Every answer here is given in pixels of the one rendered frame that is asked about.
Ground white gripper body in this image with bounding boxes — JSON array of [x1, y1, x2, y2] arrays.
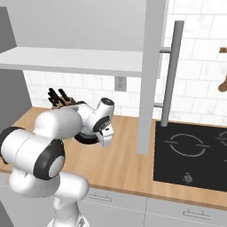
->
[[98, 125, 114, 148]]

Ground white cabinet door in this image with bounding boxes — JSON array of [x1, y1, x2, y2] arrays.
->
[[136, 0, 167, 156]]

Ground grey tall cabinet panel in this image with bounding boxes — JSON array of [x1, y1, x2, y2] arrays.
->
[[0, 6, 33, 131]]

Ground wooden knife block, black knives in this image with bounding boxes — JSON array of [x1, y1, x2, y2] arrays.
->
[[47, 87, 79, 110]]

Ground grey drawer front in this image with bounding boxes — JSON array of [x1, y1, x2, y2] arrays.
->
[[144, 197, 227, 227], [77, 187, 148, 227]]

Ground black hob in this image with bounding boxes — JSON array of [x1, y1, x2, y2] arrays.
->
[[153, 120, 227, 193]]

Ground grey hob knob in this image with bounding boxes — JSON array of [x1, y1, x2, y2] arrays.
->
[[183, 172, 194, 184]]

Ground wooden hanging spoon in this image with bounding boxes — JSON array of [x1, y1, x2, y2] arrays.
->
[[217, 74, 227, 93]]

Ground grey wall power outlet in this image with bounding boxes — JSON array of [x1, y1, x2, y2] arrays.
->
[[113, 75, 128, 92]]

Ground grey drawer handle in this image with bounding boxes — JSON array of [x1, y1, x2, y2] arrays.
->
[[182, 208, 212, 221], [88, 192, 113, 203]]

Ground grey bar door handle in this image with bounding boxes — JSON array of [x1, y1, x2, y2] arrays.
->
[[153, 20, 185, 128]]

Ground white open wall cabinet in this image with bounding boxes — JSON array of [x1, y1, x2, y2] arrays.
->
[[0, 0, 170, 79]]

